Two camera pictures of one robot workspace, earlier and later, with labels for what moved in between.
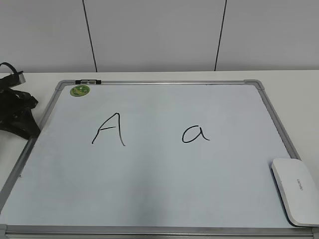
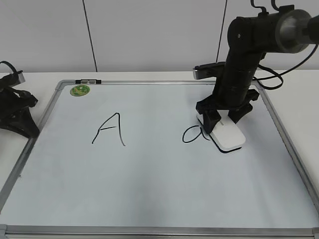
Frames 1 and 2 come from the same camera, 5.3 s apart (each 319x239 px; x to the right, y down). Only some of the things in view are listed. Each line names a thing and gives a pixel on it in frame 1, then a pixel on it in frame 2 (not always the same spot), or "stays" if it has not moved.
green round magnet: [79, 90] stays
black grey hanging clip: [88, 81] stays
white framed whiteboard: [153, 159] stays
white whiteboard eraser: [299, 190] -> [226, 134]
